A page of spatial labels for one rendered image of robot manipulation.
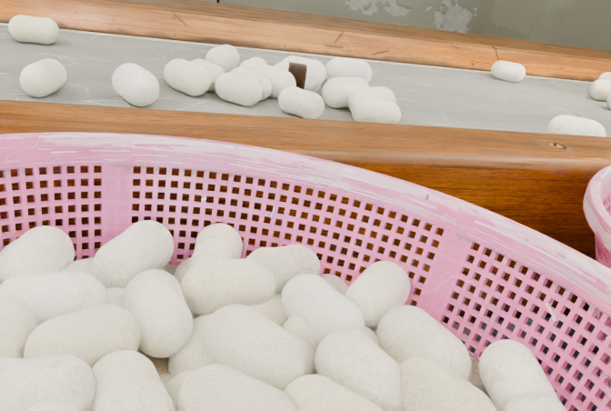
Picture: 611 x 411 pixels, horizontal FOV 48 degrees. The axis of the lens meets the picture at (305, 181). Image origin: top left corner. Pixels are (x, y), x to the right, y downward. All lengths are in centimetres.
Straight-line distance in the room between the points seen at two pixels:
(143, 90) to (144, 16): 24
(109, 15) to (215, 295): 44
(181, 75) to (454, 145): 19
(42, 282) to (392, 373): 10
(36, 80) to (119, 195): 15
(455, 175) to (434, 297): 9
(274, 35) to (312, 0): 207
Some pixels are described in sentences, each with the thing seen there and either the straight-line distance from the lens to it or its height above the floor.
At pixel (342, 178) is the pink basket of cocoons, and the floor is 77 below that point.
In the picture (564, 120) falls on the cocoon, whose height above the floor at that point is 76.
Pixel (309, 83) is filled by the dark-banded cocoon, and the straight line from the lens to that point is 48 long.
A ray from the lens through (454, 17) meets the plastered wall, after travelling 305.
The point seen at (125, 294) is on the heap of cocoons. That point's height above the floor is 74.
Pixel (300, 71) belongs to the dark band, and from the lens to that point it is 48.
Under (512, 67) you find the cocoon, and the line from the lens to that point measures 72.
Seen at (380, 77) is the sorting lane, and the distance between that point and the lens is 61.
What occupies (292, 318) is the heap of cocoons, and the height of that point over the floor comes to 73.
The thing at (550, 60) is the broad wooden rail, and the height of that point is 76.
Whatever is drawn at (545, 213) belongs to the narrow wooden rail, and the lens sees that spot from 36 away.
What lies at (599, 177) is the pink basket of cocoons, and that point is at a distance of 33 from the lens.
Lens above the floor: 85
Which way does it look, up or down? 20 degrees down
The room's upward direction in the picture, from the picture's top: 10 degrees clockwise
